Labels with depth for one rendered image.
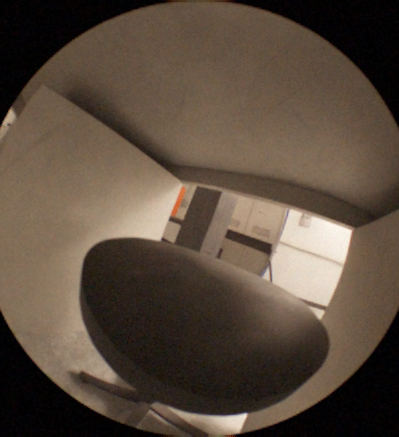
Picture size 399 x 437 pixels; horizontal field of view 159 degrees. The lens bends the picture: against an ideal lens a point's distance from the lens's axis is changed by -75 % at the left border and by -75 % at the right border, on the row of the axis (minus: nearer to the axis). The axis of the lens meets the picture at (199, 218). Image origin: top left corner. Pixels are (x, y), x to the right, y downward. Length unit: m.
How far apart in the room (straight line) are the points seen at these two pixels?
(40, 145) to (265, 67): 0.38
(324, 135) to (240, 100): 0.14
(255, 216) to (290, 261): 1.43
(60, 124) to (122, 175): 0.21
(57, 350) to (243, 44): 0.94
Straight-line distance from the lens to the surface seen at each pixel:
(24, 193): 0.36
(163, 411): 0.62
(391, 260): 0.31
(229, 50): 0.21
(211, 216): 0.91
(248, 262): 1.69
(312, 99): 0.22
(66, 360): 0.76
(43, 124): 0.37
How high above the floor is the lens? 0.67
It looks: 4 degrees up
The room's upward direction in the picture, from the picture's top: 21 degrees clockwise
